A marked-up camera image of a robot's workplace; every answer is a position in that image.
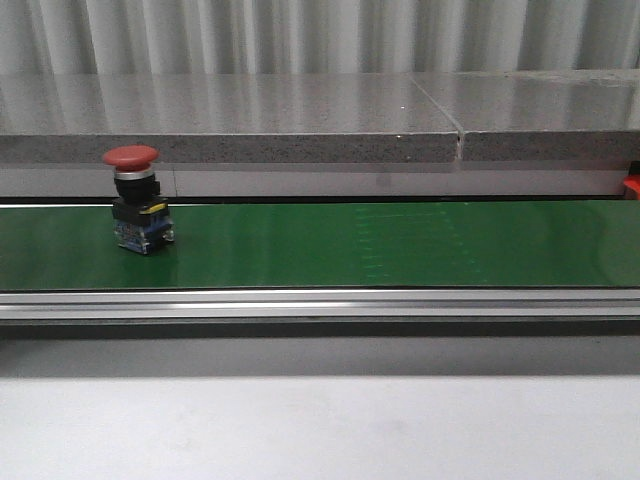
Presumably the grey stone slab left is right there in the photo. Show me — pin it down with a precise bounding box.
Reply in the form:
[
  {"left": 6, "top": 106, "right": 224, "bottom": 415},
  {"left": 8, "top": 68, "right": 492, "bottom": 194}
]
[{"left": 1, "top": 74, "right": 458, "bottom": 165}]

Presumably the green conveyor belt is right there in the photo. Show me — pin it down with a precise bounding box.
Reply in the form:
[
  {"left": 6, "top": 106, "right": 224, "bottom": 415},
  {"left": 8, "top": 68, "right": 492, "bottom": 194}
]
[{"left": 1, "top": 200, "right": 639, "bottom": 290}]

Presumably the red plastic tray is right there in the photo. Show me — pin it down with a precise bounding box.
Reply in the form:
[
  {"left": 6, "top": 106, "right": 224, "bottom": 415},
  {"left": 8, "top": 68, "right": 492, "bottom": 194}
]
[{"left": 623, "top": 175, "right": 640, "bottom": 201}]

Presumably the white pleated curtain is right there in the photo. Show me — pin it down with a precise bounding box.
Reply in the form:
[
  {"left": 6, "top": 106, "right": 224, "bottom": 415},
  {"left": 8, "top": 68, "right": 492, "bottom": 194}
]
[{"left": 1, "top": 1, "right": 639, "bottom": 74}]

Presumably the aluminium conveyor side rail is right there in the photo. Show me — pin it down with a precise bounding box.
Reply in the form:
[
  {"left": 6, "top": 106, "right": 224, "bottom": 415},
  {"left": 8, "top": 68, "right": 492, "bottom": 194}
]
[{"left": 1, "top": 288, "right": 639, "bottom": 327}]

